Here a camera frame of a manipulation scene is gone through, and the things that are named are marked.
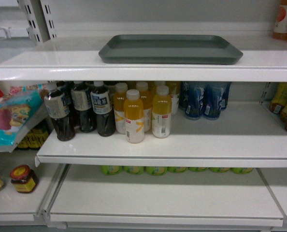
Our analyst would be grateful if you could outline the grey silver serving tray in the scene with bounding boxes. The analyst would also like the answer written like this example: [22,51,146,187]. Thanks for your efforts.
[99,34,243,65]

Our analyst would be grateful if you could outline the orange juice bottle front centre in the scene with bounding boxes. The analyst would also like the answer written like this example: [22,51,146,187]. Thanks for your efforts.
[124,89,144,144]

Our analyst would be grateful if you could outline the orange juice bottle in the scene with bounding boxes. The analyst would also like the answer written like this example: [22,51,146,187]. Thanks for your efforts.
[114,83,128,134]
[124,89,144,144]
[152,86,172,138]
[136,81,152,132]

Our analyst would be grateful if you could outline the orange juice bottle back centre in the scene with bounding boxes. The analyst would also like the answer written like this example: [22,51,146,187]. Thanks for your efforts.
[136,81,152,132]

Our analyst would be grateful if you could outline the orange juice bottle front right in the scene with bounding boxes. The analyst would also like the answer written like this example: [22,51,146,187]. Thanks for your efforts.
[152,86,172,138]

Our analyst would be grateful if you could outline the orange juice bottle back left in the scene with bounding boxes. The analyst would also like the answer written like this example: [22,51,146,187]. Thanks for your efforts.
[114,83,128,134]

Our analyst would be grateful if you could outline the dark tea bottle right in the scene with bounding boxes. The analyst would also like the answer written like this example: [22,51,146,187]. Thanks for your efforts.
[91,81,115,137]

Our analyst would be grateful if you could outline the dark tea bottle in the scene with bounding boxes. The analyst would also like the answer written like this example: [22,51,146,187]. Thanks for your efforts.
[71,81,97,133]
[91,81,115,137]
[44,82,75,141]

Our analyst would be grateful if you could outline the green can row below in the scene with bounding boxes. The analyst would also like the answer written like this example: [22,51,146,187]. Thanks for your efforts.
[100,165,254,176]

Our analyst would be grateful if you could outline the dark tea bottle middle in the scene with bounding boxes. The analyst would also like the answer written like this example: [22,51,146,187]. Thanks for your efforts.
[71,81,97,133]

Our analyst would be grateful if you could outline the blue drink pouch right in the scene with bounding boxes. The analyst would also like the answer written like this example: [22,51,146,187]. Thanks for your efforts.
[203,82,226,120]

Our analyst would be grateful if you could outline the dark tea bottle front left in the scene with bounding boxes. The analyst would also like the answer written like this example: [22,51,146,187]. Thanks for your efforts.
[44,82,75,141]

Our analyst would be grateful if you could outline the white bottom shelf board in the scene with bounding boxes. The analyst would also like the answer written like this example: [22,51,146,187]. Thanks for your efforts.
[49,165,284,229]

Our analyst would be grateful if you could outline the white shelf board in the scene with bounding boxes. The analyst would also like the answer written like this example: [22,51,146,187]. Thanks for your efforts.
[0,36,287,83]
[49,165,284,229]
[35,101,287,168]

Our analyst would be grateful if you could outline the white middle shelf board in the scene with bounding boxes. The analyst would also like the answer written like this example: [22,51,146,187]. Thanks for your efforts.
[35,101,287,168]

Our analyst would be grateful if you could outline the white top shelf board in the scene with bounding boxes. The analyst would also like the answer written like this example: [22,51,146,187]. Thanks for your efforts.
[0,36,287,83]

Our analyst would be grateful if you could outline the red lid sauce jar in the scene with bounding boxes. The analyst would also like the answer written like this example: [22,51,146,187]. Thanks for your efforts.
[10,164,39,193]

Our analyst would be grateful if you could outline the teal snack bag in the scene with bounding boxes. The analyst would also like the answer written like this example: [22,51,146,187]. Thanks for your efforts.
[0,84,48,152]

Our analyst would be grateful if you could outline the white slotted shelf upright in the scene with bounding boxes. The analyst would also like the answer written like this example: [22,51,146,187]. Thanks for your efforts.
[17,0,57,45]

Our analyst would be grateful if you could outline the orange drink bottle top right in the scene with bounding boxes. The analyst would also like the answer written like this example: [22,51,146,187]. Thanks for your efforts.
[272,0,287,44]

